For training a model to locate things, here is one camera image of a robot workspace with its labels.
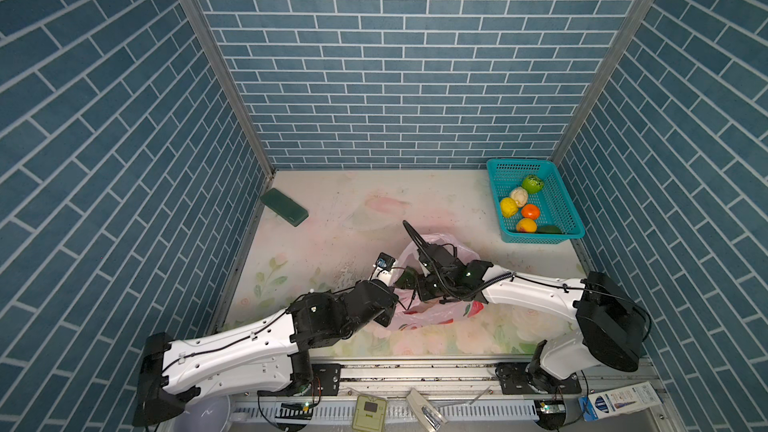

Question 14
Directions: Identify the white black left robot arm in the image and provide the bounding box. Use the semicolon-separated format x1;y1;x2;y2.
132;279;399;429

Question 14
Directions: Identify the green rectangular box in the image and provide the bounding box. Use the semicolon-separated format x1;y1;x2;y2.
260;188;309;227

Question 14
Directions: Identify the pale cream round fruit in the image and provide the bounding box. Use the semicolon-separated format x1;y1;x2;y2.
509;187;529;208

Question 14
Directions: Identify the green round fruit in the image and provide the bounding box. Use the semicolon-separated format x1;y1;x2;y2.
521;174;545;195

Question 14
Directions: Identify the grey aluminium corner post left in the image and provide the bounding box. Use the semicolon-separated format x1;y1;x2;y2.
178;0;275;181

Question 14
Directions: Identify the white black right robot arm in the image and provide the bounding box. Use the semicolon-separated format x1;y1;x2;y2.
415;239;650;393

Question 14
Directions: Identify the grey aluminium corner post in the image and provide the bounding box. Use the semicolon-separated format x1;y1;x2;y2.
550;0;655;166
178;0;275;181

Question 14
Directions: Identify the blue white paper box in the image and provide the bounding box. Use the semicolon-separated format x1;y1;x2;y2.
579;382;662;422

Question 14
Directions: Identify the teal plastic basket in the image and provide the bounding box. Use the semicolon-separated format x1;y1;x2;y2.
486;158;585;245

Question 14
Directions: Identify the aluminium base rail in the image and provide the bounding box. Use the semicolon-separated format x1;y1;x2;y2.
312;355;666;401

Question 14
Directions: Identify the pink plastic bag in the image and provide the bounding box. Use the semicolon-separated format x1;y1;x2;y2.
386;243;486;332

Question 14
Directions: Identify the white small device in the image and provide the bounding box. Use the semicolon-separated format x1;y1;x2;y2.
406;389;448;432

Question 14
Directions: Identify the yellow lemon fruit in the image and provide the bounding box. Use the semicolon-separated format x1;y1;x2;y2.
499;197;519;218

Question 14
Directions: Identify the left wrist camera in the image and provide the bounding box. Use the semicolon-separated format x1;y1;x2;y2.
371;252;396;286

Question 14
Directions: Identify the yellow orange mango fruit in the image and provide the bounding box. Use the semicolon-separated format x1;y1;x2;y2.
515;218;538;233

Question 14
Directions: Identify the grey aluminium corner post right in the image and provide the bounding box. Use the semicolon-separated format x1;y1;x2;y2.
550;0;655;166

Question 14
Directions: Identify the white plastic bowl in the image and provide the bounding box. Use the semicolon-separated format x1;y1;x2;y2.
172;396;233;432

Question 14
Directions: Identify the green digital timer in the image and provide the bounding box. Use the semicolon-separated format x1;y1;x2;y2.
351;395;388;432

